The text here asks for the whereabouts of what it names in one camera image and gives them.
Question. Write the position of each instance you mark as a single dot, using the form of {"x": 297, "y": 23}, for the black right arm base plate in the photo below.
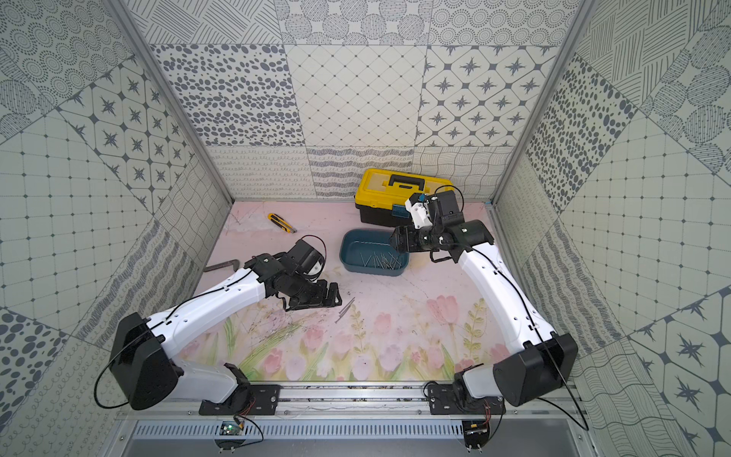
{"x": 465, "y": 399}

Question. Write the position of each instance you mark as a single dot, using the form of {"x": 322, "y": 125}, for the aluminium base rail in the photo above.
{"x": 365, "y": 400}

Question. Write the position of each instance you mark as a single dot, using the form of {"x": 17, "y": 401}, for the teal plastic storage box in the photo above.
{"x": 369, "y": 252}

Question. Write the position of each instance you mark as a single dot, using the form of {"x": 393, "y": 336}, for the steel nail pile right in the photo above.
{"x": 345, "y": 310}

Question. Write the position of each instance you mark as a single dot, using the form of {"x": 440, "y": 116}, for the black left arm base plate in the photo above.
{"x": 246, "y": 399}

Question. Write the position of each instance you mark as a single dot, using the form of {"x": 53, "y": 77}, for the yellow black toolbox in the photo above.
{"x": 381, "y": 195}

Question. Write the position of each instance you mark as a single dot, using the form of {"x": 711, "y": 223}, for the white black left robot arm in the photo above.
{"x": 146, "y": 361}

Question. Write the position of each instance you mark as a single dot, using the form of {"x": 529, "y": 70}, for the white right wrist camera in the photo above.
{"x": 417, "y": 207}

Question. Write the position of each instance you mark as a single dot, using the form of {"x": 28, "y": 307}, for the dark metal hex key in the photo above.
{"x": 234, "y": 264}

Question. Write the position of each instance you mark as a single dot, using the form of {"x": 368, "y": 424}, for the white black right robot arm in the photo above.
{"x": 539, "y": 360}

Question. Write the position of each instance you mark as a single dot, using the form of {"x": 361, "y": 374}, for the white perforated cable duct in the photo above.
{"x": 300, "y": 430}

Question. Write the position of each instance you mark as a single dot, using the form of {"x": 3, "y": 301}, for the yellow black utility knife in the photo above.
{"x": 281, "y": 223}

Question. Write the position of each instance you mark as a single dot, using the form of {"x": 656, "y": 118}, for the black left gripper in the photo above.
{"x": 319, "y": 294}

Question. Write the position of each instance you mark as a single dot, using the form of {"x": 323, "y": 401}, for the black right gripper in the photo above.
{"x": 402, "y": 233}

